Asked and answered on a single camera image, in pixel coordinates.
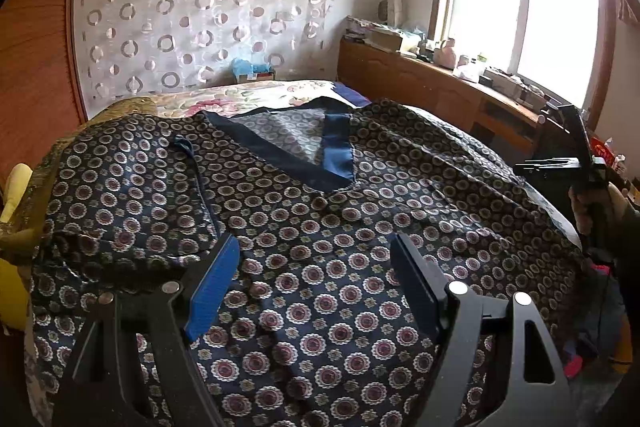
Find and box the circle patterned sheer curtain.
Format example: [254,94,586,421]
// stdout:
[75,0,351,120]

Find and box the floral bedsheet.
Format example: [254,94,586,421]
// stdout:
[150,79,373,118]

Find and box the wooden wardrobe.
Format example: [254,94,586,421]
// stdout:
[0,0,92,190]

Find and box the red packet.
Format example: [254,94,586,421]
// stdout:
[591,138,627,168]

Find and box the window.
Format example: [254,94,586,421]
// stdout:
[432,0,603,110]

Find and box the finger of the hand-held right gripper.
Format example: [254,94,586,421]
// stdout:
[514,158,581,175]

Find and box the white plastic bag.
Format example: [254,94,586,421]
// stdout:
[454,56,487,82]

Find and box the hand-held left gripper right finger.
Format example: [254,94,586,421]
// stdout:
[390,234,573,427]

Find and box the cardboard box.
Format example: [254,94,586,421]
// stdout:
[369,28,407,54]

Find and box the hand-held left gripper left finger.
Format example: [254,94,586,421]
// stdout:
[52,233,241,427]

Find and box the yellow cloth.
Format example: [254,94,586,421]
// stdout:
[0,162,38,340]

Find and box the blue plastic bag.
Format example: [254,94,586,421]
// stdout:
[230,58,276,82]

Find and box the pile of colourful clothes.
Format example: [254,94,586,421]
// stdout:
[562,252,623,380]

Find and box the navy patterned shirt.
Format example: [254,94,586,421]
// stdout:
[22,97,588,427]

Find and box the person's right hand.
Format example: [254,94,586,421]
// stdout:
[569,181,632,239]

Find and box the wooden cabinet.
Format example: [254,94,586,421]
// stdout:
[336,36,548,160]

